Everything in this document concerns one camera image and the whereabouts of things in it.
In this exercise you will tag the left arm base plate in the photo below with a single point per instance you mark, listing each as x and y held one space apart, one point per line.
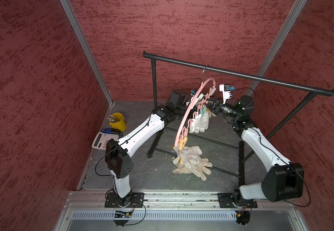
132 200

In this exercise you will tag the white work glove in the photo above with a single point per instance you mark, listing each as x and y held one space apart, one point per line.
203 124

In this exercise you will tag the yellow cup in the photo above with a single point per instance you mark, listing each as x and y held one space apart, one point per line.
117 121

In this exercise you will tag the pink calculator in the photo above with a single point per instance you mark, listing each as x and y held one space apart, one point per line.
102 139

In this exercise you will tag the right controller board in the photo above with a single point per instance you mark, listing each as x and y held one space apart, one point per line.
243 217

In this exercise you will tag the pink clip hanger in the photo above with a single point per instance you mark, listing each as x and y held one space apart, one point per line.
194 112

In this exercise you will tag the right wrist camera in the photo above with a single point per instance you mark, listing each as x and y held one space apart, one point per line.
227 91

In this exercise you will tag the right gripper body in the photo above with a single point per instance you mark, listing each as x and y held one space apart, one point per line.
224 109

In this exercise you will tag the controller board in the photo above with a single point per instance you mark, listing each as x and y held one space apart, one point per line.
243 217
123 214

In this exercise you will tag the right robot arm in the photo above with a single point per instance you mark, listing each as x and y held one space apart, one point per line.
284 179

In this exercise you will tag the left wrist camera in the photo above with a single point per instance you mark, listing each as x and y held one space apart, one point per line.
193 92

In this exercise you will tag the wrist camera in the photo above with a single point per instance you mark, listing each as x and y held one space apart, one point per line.
227 91
193 92

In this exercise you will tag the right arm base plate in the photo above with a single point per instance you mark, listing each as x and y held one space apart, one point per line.
230 200

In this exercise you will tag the left controller board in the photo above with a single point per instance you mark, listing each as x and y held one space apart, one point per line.
123 214

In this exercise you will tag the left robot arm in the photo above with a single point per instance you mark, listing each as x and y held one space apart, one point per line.
119 153

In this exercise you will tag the blue stapler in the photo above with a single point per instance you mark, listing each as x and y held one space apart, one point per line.
112 131

